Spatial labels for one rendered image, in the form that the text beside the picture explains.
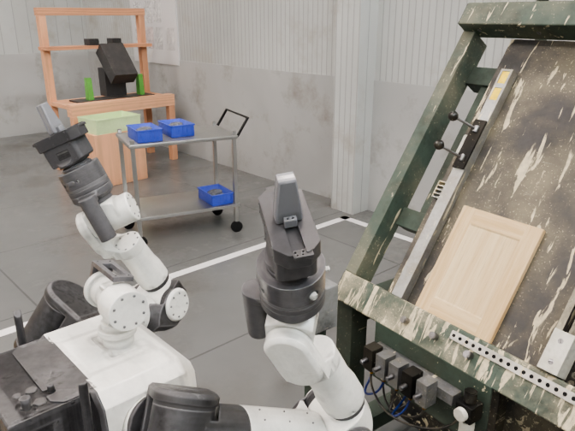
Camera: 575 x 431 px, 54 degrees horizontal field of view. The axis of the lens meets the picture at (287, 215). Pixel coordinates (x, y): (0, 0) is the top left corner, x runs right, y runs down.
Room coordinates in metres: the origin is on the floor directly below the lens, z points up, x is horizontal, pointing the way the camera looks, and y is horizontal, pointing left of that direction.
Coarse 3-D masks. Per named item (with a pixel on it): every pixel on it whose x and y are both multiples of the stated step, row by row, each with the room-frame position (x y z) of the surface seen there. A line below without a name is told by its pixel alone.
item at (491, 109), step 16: (496, 80) 2.19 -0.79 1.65; (512, 80) 2.17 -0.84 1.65; (480, 112) 2.15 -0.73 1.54; (496, 112) 2.13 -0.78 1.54; (480, 144) 2.08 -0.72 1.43; (448, 176) 2.06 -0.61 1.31; (464, 176) 2.04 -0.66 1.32; (448, 192) 2.02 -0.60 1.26; (448, 208) 1.99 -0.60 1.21; (432, 224) 1.97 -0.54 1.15; (432, 240) 1.95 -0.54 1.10; (416, 256) 1.93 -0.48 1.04; (416, 272) 1.90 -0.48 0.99; (400, 288) 1.89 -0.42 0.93
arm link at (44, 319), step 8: (40, 304) 0.96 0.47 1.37; (48, 304) 0.94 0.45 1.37; (40, 312) 0.94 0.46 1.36; (48, 312) 0.94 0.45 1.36; (56, 312) 0.94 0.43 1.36; (32, 320) 0.95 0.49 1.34; (40, 320) 0.94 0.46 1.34; (48, 320) 0.93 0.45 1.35; (56, 320) 0.93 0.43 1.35; (24, 328) 0.96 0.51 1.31; (32, 328) 0.94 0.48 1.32; (40, 328) 0.93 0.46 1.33; (48, 328) 0.93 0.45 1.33; (56, 328) 0.93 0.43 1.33; (32, 336) 0.93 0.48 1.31; (40, 336) 0.93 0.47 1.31
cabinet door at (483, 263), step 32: (480, 224) 1.87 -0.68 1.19; (512, 224) 1.79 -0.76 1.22; (448, 256) 1.87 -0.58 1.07; (480, 256) 1.80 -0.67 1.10; (512, 256) 1.72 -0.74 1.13; (448, 288) 1.79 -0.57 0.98; (480, 288) 1.72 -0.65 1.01; (512, 288) 1.65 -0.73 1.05; (448, 320) 1.71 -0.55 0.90; (480, 320) 1.64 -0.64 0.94
